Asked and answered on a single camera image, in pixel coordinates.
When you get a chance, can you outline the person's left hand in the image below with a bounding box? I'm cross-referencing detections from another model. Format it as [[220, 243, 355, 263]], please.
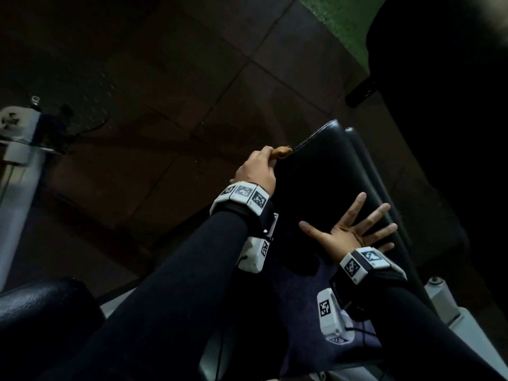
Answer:
[[230, 146, 277, 197]]

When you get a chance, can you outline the person's right hand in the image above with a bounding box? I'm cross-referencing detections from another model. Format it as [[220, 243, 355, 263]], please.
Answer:
[[298, 192, 398, 263]]

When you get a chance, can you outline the black inclined bench pad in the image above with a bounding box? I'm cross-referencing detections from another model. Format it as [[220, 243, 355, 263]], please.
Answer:
[[222, 119, 441, 377]]

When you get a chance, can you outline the dark textured seat pad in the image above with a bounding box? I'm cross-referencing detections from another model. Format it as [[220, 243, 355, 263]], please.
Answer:
[[0, 277, 106, 381]]

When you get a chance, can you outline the person's right forearm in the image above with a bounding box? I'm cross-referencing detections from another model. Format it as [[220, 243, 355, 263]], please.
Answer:
[[349, 281, 505, 381]]

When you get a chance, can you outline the person's left forearm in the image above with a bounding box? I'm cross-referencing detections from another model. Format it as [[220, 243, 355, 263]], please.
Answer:
[[43, 212, 255, 381]]

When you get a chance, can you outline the white machine frame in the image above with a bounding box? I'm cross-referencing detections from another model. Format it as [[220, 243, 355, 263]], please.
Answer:
[[99, 273, 508, 381]]

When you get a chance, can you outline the left marker wristband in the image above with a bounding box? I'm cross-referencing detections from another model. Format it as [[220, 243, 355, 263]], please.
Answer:
[[209, 181, 278, 239]]

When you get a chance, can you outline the marker wristband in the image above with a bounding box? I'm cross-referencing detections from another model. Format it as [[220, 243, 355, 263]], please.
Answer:
[[329, 246, 408, 310], [209, 181, 278, 239]]

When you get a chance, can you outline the right marker wristband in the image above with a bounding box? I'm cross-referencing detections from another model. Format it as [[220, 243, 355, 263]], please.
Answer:
[[329, 246, 408, 310]]

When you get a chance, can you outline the black metal bar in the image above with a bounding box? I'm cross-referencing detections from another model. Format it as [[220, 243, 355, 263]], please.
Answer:
[[345, 75, 378, 107]]

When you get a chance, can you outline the green turf mat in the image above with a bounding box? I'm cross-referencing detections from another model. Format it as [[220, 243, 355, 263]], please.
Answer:
[[297, 0, 389, 70]]

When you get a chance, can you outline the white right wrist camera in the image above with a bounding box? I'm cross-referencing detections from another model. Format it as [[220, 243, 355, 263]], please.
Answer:
[[316, 288, 355, 346]]

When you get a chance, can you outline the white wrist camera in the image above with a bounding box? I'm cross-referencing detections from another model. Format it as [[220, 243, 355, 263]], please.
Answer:
[[316, 288, 355, 346], [237, 235, 270, 274]]

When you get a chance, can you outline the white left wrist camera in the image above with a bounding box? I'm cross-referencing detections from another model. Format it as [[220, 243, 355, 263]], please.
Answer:
[[237, 235, 270, 274]]

